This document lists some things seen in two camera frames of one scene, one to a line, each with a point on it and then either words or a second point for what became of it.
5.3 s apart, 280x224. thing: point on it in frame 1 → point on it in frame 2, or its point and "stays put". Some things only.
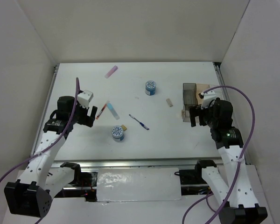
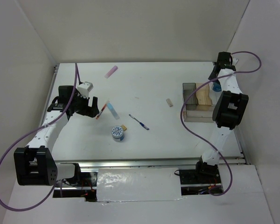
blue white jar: [117, 132] stays put
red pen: [100, 112] stays put
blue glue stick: [112, 109] stays put
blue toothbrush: [140, 123] stays put
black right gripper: [197, 110] → [212, 76]
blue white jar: [150, 88] → [216, 87]
